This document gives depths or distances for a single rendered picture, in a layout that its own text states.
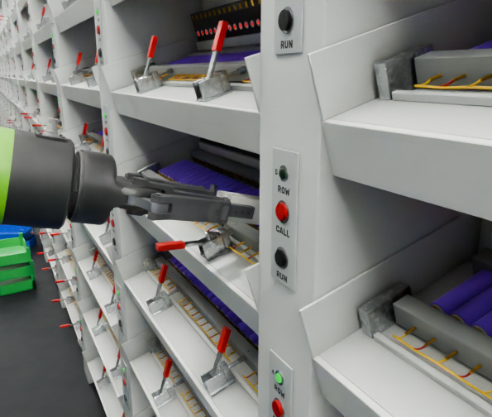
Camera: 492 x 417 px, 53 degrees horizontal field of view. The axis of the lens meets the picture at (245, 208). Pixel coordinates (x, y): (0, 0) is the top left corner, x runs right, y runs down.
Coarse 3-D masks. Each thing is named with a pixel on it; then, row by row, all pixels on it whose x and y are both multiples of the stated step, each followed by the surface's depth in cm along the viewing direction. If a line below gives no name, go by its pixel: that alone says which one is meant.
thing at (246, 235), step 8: (152, 176) 96; (160, 176) 95; (216, 224) 70; (232, 224) 66; (240, 224) 65; (240, 232) 63; (248, 232) 62; (256, 232) 61; (240, 240) 64; (248, 240) 61; (256, 240) 60; (232, 248) 63; (248, 248) 61; (256, 248) 60
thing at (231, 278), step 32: (160, 160) 105; (192, 160) 108; (256, 160) 83; (160, 224) 79; (192, 224) 75; (192, 256) 66; (224, 256) 63; (224, 288) 58; (256, 288) 50; (256, 320) 52
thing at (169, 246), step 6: (180, 240) 63; (198, 240) 64; (204, 240) 64; (210, 240) 64; (156, 246) 61; (162, 246) 60; (168, 246) 61; (174, 246) 61; (180, 246) 62; (186, 246) 62
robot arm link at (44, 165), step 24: (48, 120) 48; (24, 144) 45; (48, 144) 46; (72, 144) 48; (24, 168) 44; (48, 168) 45; (72, 168) 46; (24, 192) 44; (48, 192) 45; (72, 192) 47; (24, 216) 45; (48, 216) 46
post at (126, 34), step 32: (96, 0) 98; (128, 0) 95; (160, 0) 97; (192, 0) 100; (96, 32) 101; (128, 32) 96; (160, 32) 99; (192, 32) 102; (128, 128) 100; (160, 128) 103; (128, 160) 102; (128, 224) 105; (128, 320) 110; (128, 384) 117; (128, 416) 122
